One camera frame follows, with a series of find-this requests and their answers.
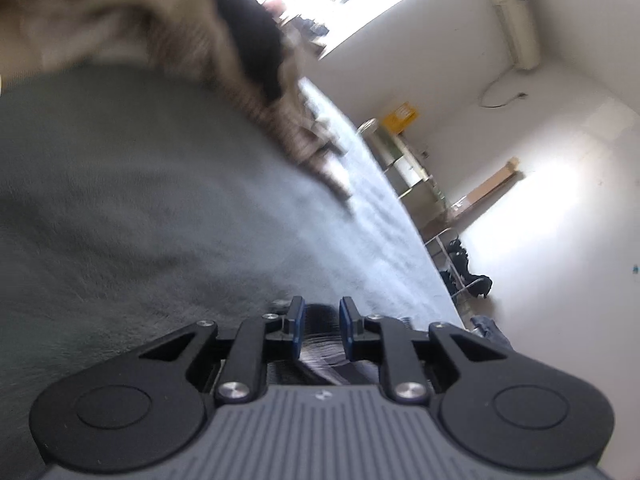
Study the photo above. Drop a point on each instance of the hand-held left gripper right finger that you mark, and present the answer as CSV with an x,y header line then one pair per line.
x,y
346,330

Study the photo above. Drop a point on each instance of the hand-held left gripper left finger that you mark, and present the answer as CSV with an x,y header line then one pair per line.
x,y
298,327

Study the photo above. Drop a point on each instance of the dark plaid shirt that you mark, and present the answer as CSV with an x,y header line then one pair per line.
x,y
320,345

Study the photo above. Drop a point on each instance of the metal shoe rack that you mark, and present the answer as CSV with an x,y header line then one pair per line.
x,y
440,250

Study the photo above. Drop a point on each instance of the black shoes on rack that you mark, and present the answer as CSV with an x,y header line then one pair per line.
x,y
465,270

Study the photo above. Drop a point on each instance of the folded dark grey garment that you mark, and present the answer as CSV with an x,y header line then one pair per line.
x,y
492,332

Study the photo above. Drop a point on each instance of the white desk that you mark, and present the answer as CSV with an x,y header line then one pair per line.
x,y
405,170

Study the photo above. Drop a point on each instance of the pinkish knitted sweater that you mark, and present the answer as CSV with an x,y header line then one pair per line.
x,y
300,145

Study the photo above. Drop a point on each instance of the grey fleece bed blanket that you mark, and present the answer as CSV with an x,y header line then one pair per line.
x,y
150,200

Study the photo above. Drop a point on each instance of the long cardboard box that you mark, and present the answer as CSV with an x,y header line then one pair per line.
x,y
490,187

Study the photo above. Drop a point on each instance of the yellow box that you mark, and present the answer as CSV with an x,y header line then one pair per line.
x,y
399,117

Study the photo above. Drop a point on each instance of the dark shoes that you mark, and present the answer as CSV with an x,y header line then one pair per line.
x,y
312,27

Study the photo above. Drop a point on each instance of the checked beige knit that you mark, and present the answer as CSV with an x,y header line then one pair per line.
x,y
190,45

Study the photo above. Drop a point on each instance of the white air conditioner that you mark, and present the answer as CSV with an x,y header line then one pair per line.
x,y
517,30

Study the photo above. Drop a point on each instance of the beige cloth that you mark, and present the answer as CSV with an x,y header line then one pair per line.
x,y
75,30

